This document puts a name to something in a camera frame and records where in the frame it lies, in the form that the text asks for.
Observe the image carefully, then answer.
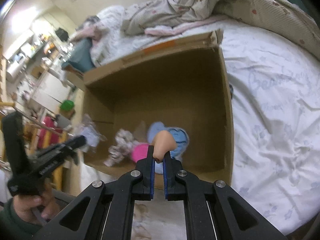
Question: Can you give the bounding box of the pink toy ear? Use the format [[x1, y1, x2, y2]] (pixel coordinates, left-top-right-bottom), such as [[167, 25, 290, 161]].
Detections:
[[131, 143, 149, 163]]

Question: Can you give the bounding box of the pink garment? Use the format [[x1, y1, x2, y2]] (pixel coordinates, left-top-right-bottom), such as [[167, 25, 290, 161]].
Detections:
[[144, 15, 228, 37]]

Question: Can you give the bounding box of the beige patterned quilt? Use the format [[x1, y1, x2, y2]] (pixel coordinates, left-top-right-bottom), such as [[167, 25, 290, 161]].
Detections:
[[121, 0, 319, 57]]

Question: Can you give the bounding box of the green plastic bucket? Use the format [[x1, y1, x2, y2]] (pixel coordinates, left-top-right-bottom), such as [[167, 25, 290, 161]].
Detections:
[[60, 100, 74, 112]]

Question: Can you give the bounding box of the light blue fuzzy sock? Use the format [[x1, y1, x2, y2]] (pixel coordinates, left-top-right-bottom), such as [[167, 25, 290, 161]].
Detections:
[[147, 122, 189, 174]]

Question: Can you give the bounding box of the teal pillow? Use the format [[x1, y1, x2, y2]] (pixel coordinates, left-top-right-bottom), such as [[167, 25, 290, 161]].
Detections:
[[61, 38, 95, 74]]

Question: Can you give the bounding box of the person's left hand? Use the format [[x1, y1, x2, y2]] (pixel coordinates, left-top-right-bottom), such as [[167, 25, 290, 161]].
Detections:
[[13, 181, 60, 225]]

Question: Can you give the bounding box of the white floral bed sheet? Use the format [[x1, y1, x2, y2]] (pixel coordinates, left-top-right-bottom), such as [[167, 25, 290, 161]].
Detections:
[[80, 4, 320, 240]]

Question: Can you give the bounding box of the open cardboard box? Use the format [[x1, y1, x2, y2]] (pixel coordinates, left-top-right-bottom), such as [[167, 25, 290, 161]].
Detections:
[[83, 29, 234, 183]]

